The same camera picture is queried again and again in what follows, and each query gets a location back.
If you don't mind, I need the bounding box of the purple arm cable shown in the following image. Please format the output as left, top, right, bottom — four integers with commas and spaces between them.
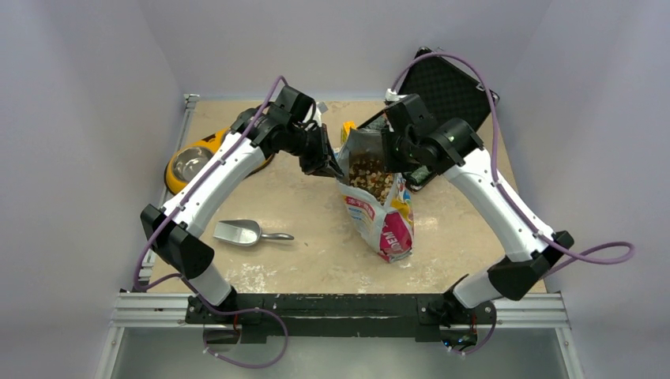
131, 75, 289, 293
390, 51, 637, 266

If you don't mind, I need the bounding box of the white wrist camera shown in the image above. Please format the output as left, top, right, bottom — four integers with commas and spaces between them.
384, 88, 406, 104
304, 102, 329, 126

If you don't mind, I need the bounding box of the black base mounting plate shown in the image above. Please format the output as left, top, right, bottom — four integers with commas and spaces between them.
185, 293, 497, 345

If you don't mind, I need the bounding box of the yellow toy brick block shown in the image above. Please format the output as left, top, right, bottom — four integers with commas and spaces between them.
340, 121, 356, 145

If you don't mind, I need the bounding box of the black poker chip case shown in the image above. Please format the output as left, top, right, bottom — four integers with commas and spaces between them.
364, 47, 499, 178

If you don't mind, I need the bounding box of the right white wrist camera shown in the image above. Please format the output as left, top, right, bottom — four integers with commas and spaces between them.
384, 88, 406, 104

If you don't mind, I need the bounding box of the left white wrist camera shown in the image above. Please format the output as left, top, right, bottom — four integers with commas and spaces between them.
304, 102, 329, 126

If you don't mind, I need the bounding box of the silver metal scoop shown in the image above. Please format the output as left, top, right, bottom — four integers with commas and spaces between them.
213, 220, 295, 247

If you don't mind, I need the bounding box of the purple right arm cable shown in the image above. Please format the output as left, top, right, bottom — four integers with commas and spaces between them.
390, 51, 637, 266

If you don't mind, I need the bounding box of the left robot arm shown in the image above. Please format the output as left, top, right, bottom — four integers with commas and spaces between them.
140, 85, 343, 323

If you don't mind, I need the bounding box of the colourful pet food bag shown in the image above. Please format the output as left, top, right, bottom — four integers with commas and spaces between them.
337, 129, 414, 263

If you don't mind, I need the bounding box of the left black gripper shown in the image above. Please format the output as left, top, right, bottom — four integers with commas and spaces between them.
284, 122, 344, 178

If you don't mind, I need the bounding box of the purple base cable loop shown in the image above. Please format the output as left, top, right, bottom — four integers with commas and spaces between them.
202, 308, 290, 371

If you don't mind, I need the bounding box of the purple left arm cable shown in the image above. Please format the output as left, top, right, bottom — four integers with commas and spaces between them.
131, 75, 289, 293

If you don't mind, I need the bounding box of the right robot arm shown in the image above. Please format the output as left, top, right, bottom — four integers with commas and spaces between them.
382, 92, 574, 321

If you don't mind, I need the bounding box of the yellow double pet bowl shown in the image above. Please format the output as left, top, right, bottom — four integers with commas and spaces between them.
164, 128, 273, 196

